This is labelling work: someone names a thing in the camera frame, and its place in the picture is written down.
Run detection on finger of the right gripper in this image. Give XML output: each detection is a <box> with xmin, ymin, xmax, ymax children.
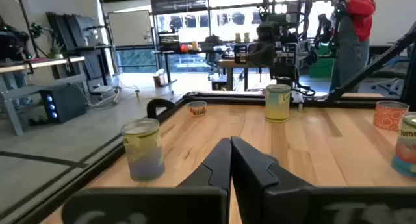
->
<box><xmin>247</xmin><ymin>44</ymin><xmax>263</xmax><ymax>68</ymax></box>
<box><xmin>261</xmin><ymin>42</ymin><xmax>278</xmax><ymax>68</ymax></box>

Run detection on black equipment box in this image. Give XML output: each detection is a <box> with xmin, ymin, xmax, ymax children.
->
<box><xmin>158</xmin><ymin>33</ymin><xmax>181</xmax><ymax>52</ymax></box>

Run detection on corn can yellow green label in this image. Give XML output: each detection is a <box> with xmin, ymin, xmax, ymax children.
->
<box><xmin>265</xmin><ymin>83</ymin><xmax>292</xmax><ymax>123</ymax></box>

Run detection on person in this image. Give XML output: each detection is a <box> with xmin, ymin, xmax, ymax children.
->
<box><xmin>330</xmin><ymin>0</ymin><xmax>377</xmax><ymax>93</ymax></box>

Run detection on wooden top workbench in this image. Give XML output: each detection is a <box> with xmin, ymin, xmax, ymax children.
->
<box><xmin>0</xmin><ymin>56</ymin><xmax>87</xmax><ymax>136</ymax></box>

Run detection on peas can yellow blue label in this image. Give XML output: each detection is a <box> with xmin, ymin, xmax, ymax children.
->
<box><xmin>120</xmin><ymin>118</ymin><xmax>166</xmax><ymax>182</ymax></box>

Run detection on black computer tower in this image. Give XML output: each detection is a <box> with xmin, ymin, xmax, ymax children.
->
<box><xmin>39</xmin><ymin>84</ymin><xmax>88</xmax><ymax>124</ymax></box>

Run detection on green cabinet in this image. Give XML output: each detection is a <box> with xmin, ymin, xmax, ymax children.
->
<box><xmin>308</xmin><ymin>44</ymin><xmax>335</xmax><ymax>79</ymax></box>

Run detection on wooden table black legs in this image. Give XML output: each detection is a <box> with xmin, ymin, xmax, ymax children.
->
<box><xmin>218</xmin><ymin>58</ymin><xmax>270</xmax><ymax>91</ymax></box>

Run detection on cardboard box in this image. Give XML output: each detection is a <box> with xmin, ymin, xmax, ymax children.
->
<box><xmin>152</xmin><ymin>69</ymin><xmax>167</xmax><ymax>88</ymax></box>

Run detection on potted plant white pot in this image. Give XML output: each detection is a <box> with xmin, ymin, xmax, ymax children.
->
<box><xmin>48</xmin><ymin>42</ymin><xmax>66</xmax><ymax>60</ymax></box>

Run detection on blue office chair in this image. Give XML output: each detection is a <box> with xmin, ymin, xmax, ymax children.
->
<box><xmin>370</xmin><ymin>55</ymin><xmax>410</xmax><ymax>97</ymax></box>

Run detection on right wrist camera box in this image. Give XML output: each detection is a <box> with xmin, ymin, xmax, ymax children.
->
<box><xmin>256</xmin><ymin>21</ymin><xmax>293</xmax><ymax>43</ymax></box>

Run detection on black aluminium table frame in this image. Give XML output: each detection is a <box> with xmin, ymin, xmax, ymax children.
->
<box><xmin>0</xmin><ymin>22</ymin><xmax>416</xmax><ymax>224</ymax></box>

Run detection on tomato can teal label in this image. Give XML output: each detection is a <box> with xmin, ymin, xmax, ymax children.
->
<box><xmin>391</xmin><ymin>112</ymin><xmax>416</xmax><ymax>179</ymax></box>

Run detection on grey office chair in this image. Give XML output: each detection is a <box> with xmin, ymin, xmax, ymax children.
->
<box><xmin>201</xmin><ymin>35</ymin><xmax>228</xmax><ymax>81</ymax></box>

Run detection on black standing desk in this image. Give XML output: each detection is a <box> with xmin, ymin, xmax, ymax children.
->
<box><xmin>152</xmin><ymin>48</ymin><xmax>212</xmax><ymax>87</ymax></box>

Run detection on dark grey stacked panels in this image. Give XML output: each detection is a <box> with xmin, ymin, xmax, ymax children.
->
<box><xmin>45</xmin><ymin>12</ymin><xmax>113</xmax><ymax>82</ymax></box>

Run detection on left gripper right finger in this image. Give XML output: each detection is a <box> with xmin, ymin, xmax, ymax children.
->
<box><xmin>230</xmin><ymin>136</ymin><xmax>416</xmax><ymax>224</ymax></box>

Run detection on thick white cable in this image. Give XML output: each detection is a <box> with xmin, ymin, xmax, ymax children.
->
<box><xmin>90</xmin><ymin>87</ymin><xmax>122</xmax><ymax>110</ymax></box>

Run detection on orange patterned can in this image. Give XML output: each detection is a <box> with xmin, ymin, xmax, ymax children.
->
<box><xmin>372</xmin><ymin>100</ymin><xmax>410</xmax><ymax>131</ymax></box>

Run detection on small black computer box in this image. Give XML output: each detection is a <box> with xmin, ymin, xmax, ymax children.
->
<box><xmin>211</xmin><ymin>78</ymin><xmax>229</xmax><ymax>92</ymax></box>

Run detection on black curved handle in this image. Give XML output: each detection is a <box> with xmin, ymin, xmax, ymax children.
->
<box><xmin>146</xmin><ymin>98</ymin><xmax>177</xmax><ymax>119</ymax></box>

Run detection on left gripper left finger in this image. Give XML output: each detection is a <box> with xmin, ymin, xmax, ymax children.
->
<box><xmin>61</xmin><ymin>136</ymin><xmax>232</xmax><ymax>224</ymax></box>

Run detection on whiteboard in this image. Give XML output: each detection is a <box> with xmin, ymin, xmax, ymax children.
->
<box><xmin>107</xmin><ymin>10</ymin><xmax>154</xmax><ymax>48</ymax></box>

